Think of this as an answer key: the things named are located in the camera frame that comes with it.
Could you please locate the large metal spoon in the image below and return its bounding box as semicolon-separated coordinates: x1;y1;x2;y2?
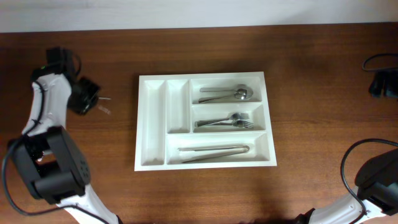
198;88;252;103
200;84;254;100

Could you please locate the metal fork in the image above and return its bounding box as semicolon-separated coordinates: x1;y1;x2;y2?
195;113;249;128
195;120;254;129

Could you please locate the metal table knife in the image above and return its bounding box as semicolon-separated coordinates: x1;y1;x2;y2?
178;145;250;152
183;147;249;164

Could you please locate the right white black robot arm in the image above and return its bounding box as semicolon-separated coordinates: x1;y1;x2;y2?
293;138;397;224

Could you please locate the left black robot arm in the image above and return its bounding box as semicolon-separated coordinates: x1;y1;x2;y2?
1;47;121;224

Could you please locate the white cutlery organizer tray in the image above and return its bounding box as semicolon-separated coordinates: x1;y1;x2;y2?
134;72;277;171

